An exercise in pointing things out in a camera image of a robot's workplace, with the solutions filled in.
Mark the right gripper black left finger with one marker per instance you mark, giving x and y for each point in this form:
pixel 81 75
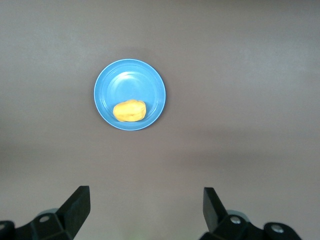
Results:
pixel 72 212

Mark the brown table cover sheet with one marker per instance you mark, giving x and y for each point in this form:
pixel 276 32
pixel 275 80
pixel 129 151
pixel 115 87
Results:
pixel 237 75

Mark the blue round plate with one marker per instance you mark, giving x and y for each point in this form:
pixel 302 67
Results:
pixel 130 81

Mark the yellow potato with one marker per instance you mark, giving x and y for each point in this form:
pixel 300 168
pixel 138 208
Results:
pixel 129 110

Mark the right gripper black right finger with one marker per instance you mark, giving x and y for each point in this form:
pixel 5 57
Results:
pixel 215 217

